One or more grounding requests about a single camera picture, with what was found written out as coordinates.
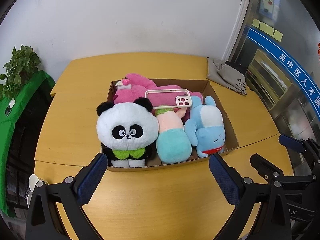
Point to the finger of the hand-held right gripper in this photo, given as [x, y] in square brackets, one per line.
[291, 142]
[265, 166]

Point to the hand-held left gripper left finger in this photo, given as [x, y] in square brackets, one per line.
[90, 180]

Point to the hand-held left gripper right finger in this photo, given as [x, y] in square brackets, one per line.
[225, 180]

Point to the pink and teal plush toy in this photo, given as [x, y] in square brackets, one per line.
[172, 145]

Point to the large brown cardboard box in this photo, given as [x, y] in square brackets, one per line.
[162, 166]

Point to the blue plush toy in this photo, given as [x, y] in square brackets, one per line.
[205, 115]

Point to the cream clear phone case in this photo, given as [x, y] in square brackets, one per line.
[183, 102]

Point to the glass door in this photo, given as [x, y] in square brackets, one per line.
[295, 100]

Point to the white paper cup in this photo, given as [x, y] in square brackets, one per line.
[30, 198]
[33, 181]

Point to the wooden desk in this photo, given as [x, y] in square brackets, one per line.
[160, 200]

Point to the panda plush toy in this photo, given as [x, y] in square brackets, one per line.
[127, 122]

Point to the blue banner strip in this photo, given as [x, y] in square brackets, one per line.
[287, 60]

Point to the grey cloth bag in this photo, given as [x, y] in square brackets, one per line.
[215, 70]

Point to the yellow sticky note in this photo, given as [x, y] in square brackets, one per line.
[277, 34]
[263, 26]
[270, 30]
[255, 22]

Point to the potted green plant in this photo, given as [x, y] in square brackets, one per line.
[21, 62]

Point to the cartoon poster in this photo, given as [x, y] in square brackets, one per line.
[268, 2]

